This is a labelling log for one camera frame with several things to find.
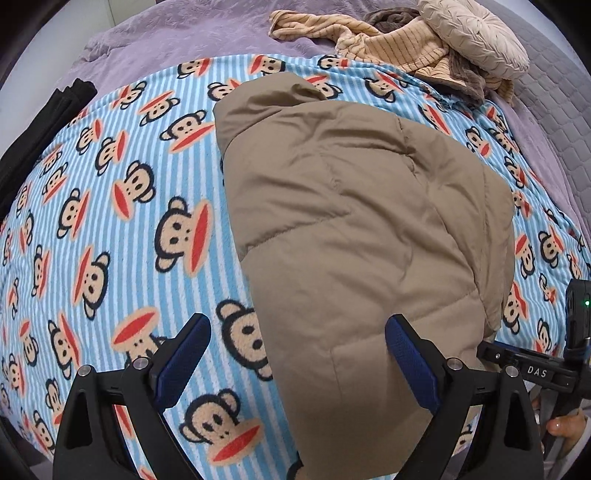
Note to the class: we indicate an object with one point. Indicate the grey-brown fuzzy cloth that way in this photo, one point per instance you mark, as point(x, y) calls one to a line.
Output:
point(471, 78)

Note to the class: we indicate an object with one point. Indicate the person's right hand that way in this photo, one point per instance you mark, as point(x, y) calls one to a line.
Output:
point(568, 427)

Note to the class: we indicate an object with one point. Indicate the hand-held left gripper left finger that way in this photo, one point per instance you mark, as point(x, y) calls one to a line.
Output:
point(184, 364)

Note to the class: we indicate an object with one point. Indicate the grey quilted cover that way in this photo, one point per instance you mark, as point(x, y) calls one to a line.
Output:
point(549, 92)

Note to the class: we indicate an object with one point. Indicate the purple bedspread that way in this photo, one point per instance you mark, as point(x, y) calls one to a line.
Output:
point(184, 32)

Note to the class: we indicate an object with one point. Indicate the cream round pillow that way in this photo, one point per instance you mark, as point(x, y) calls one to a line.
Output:
point(471, 37)

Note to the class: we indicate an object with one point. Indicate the black cloth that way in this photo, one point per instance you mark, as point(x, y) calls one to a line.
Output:
point(41, 129)

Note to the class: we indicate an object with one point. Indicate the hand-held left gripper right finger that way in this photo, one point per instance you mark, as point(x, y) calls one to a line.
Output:
point(411, 364)

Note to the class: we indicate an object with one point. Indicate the beige striped sweater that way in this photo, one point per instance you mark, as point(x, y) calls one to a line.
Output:
point(401, 46)

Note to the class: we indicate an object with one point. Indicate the blue striped monkey print blanket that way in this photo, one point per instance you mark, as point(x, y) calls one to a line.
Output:
point(115, 230)

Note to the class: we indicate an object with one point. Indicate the khaki padded jacket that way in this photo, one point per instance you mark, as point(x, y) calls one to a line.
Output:
point(360, 230)

